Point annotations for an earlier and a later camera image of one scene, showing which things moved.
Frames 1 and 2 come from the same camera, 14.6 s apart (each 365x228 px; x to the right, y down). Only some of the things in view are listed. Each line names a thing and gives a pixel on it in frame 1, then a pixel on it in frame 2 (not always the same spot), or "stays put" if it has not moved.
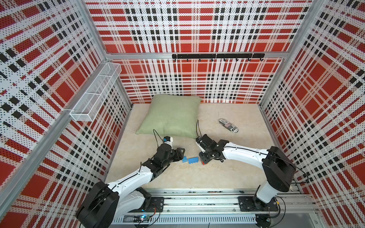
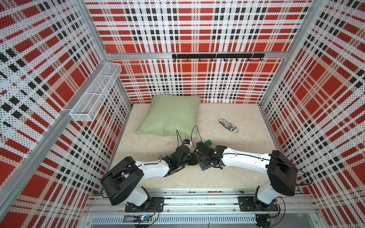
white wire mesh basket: [87, 109] stays put
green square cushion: [172, 116] stays put
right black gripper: [203, 159] -> [203, 166]
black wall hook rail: [219, 56] stays put
